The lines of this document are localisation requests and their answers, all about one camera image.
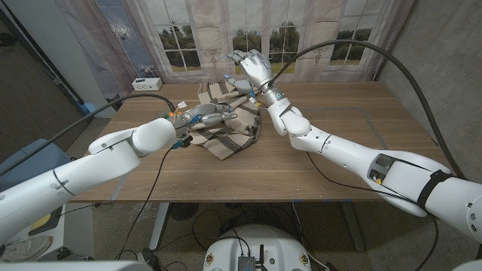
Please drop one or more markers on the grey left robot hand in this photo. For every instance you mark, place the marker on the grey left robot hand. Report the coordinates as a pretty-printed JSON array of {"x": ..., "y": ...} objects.
[{"x": 203, "y": 114}]

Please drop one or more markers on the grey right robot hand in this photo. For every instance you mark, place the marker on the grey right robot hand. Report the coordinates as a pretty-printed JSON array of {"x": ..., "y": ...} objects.
[{"x": 254, "y": 69}]

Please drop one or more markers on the cream plaid scarf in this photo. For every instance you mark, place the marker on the cream plaid scarf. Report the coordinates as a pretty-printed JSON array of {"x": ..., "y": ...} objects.
[{"x": 229, "y": 130}]

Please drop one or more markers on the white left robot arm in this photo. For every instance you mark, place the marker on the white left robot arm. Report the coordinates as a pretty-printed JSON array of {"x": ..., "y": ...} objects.
[{"x": 75, "y": 177}]

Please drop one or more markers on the orange toy carrot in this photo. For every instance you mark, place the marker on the orange toy carrot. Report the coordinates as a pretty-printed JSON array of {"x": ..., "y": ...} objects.
[{"x": 170, "y": 114}]

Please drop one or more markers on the white power strip box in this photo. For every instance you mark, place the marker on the white power strip box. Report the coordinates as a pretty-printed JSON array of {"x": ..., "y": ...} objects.
[{"x": 147, "y": 84}]

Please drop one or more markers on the printed window backdrop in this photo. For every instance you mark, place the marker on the printed window backdrop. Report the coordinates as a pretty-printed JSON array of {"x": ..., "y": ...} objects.
[{"x": 188, "y": 30}]

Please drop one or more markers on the black round floor fan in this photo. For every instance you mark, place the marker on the black round floor fan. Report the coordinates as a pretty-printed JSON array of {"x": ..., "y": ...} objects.
[{"x": 183, "y": 211}]

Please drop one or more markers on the white table leg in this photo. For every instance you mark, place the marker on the white table leg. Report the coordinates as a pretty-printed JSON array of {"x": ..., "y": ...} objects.
[{"x": 158, "y": 226}]

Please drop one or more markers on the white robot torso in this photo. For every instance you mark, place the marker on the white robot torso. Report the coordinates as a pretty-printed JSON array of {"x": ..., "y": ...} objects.
[{"x": 278, "y": 248}]

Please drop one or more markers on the blue-grey plastic bin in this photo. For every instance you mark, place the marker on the blue-grey plastic bin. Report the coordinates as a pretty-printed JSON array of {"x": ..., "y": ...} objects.
[{"x": 26, "y": 162}]

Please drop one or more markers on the grey table leg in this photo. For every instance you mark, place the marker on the grey table leg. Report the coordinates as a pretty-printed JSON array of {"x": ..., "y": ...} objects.
[{"x": 354, "y": 226}]

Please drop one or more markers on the yellow insole slipper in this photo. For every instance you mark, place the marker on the yellow insole slipper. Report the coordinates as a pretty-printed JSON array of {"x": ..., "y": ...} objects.
[{"x": 41, "y": 223}]

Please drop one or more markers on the white sneaker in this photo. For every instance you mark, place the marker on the white sneaker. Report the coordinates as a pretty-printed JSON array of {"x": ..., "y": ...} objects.
[{"x": 26, "y": 248}]

